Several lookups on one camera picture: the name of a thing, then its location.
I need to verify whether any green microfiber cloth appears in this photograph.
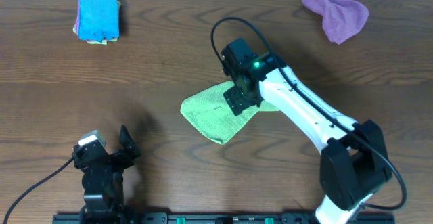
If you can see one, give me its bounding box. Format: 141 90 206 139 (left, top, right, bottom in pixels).
180 81 279 145

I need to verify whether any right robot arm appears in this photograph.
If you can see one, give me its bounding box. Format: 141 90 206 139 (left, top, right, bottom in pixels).
221 49 393 223

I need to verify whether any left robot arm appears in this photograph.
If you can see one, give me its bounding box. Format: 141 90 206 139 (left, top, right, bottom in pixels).
72 125 141 223

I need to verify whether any folded yellow-green cloth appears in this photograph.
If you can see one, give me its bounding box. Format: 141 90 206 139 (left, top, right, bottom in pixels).
77 7 119 45

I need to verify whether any purple microfiber cloth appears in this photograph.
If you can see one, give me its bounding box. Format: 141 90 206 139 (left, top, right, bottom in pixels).
302 0 369 45

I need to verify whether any folded blue cloth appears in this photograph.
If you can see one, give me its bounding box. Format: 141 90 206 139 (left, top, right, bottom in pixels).
74 0 120 45

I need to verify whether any folded purple cloth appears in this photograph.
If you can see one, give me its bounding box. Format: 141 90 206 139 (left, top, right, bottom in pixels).
73 5 80 35

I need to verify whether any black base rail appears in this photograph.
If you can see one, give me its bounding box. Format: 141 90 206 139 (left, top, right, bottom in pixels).
52 211 396 224

